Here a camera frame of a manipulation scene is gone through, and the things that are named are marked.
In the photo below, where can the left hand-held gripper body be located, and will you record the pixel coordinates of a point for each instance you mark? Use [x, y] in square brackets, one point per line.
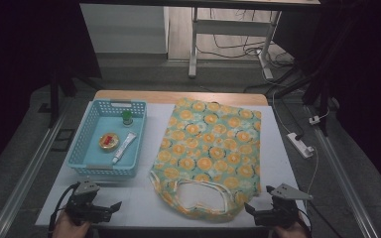
[82, 210]

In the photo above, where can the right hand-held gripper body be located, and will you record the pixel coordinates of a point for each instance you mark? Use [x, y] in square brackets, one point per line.
[281, 213]

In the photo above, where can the light blue plastic basket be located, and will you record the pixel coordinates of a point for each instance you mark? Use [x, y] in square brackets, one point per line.
[92, 155]

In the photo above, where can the white ointment tube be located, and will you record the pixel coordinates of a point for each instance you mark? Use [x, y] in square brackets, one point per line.
[124, 147]

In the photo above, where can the orange-print teal tote bag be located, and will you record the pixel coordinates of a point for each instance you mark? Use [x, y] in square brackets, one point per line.
[208, 142]

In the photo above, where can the small green-capped bottle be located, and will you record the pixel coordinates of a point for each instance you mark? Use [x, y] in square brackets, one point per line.
[127, 116]

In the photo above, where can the person's right hand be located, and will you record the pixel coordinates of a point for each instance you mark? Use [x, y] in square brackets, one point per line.
[294, 233]

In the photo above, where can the person's left hand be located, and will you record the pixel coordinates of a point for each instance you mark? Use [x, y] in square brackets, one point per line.
[67, 229]

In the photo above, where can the white power strip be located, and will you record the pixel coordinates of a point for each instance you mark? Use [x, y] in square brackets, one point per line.
[299, 145]

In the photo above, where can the small white adapter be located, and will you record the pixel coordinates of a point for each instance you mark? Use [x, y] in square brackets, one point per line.
[314, 120]

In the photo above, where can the black metal stand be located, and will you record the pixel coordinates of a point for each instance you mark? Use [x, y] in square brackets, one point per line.
[54, 99]
[322, 95]

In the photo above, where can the dark curtain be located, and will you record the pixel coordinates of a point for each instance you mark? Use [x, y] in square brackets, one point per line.
[13, 66]
[370, 82]

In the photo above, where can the white-legged desk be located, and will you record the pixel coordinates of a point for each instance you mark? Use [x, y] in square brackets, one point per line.
[193, 49]

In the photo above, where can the white cabinet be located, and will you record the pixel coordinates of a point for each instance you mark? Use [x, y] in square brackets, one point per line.
[122, 29]

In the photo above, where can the aluminium floor rail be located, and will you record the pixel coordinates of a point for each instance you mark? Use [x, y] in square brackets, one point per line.
[344, 178]
[26, 178]

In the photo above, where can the black floor bracket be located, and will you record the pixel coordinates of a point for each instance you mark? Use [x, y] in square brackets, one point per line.
[57, 140]

